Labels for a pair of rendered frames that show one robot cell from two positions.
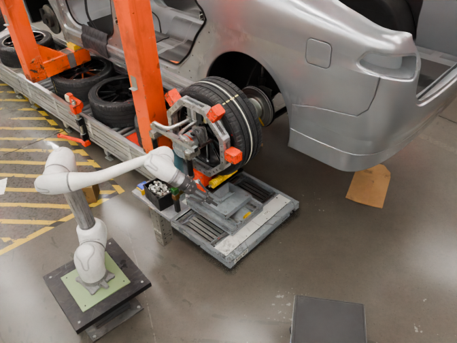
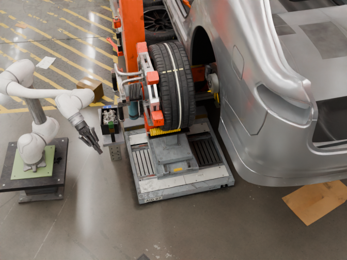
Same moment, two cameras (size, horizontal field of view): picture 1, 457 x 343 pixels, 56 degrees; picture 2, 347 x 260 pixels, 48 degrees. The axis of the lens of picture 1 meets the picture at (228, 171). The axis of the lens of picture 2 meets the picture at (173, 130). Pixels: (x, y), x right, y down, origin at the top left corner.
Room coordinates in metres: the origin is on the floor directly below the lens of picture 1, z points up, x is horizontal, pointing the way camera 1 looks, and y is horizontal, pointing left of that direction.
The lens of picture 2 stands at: (0.55, -1.17, 2.80)
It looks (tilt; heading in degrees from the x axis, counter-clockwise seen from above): 46 degrees down; 32
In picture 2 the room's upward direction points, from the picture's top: straight up
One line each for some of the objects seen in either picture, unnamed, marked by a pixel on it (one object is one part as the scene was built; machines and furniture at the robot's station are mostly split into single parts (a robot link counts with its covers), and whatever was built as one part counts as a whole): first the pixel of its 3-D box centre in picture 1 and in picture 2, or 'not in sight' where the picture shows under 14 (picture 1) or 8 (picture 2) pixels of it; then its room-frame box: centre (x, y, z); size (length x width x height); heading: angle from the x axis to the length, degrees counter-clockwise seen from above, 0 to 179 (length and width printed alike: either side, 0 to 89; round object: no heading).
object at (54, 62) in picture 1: (62, 51); not in sight; (4.32, 1.67, 0.69); 0.52 x 0.17 x 0.35; 135
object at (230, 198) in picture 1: (219, 184); (170, 133); (2.52, 0.07, 0.32); 0.40 x 0.30 x 0.28; 45
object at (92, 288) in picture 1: (96, 277); (33, 160); (1.68, 0.85, 0.34); 0.22 x 0.18 x 0.06; 48
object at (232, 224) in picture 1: (224, 204); (171, 151); (2.49, 0.04, 0.13); 0.50 x 0.36 x 0.10; 45
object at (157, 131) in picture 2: (223, 176); (164, 129); (2.39, 0.04, 0.51); 0.29 x 0.06 x 0.06; 135
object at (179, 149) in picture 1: (190, 142); (138, 91); (2.35, 0.24, 0.85); 0.21 x 0.14 x 0.14; 135
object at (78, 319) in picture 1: (100, 293); (39, 173); (1.69, 0.86, 0.15); 0.50 x 0.50 x 0.30; 38
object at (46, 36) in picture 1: (26, 47); not in sight; (5.20, 2.43, 0.39); 0.66 x 0.66 x 0.24
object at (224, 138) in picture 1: (198, 137); (147, 90); (2.40, 0.19, 0.85); 0.54 x 0.07 x 0.54; 45
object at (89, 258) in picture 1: (89, 260); (29, 146); (1.70, 0.86, 0.48); 0.18 x 0.16 x 0.22; 4
